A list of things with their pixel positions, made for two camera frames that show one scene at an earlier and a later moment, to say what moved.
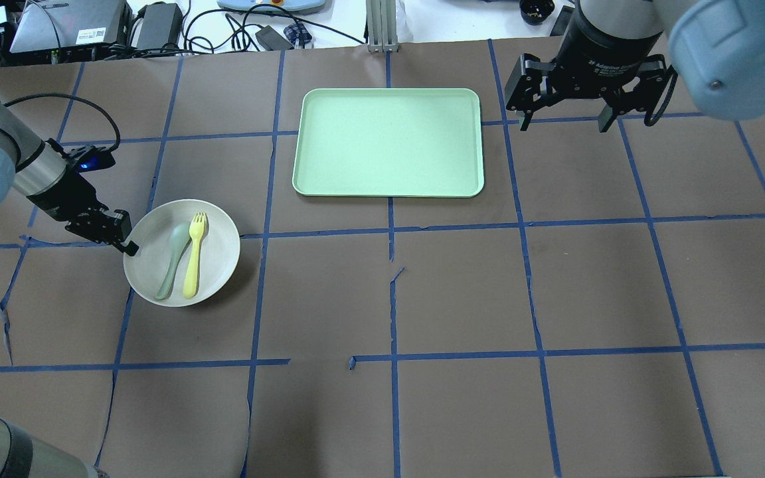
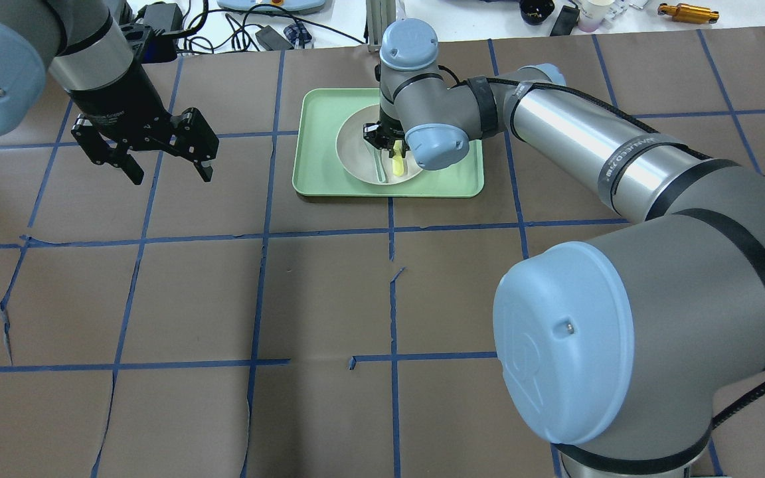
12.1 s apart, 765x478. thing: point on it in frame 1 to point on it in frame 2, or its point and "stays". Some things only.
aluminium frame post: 382,26 stays
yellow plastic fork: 196,228 to 398,160
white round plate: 188,249 to 358,160
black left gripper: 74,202 to 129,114
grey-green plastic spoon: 180,235 to 378,159
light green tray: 390,142 stays
